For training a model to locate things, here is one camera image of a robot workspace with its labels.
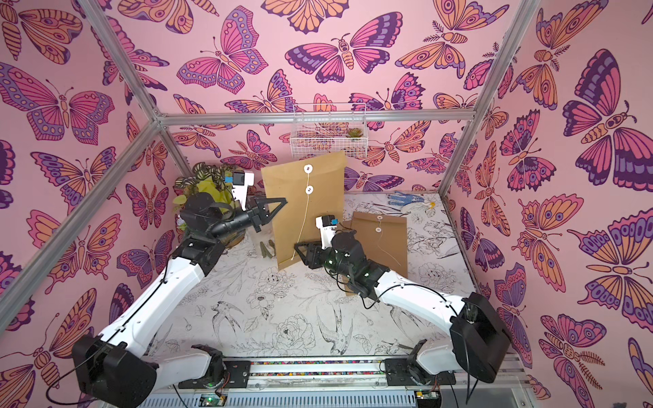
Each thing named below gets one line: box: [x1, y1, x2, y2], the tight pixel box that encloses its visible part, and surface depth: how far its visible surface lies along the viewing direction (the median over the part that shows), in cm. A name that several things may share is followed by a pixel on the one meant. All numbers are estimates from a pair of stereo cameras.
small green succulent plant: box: [345, 127, 364, 138], surface depth 94 cm
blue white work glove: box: [387, 191, 425, 205], surface depth 119 cm
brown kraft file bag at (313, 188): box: [261, 151, 346, 270], surface depth 68 cm
